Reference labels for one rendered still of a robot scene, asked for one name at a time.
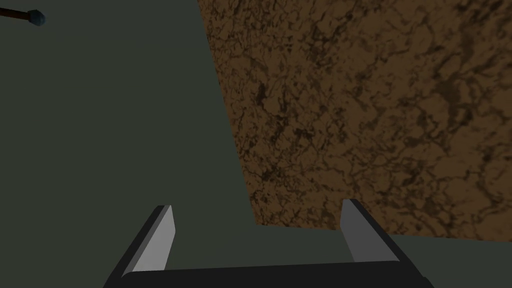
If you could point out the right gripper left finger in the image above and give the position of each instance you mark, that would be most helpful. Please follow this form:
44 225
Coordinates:
154 244

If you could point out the dark rod with blue knob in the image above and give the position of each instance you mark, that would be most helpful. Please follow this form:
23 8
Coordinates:
34 17

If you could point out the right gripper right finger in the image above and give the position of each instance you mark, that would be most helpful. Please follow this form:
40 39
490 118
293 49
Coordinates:
366 236

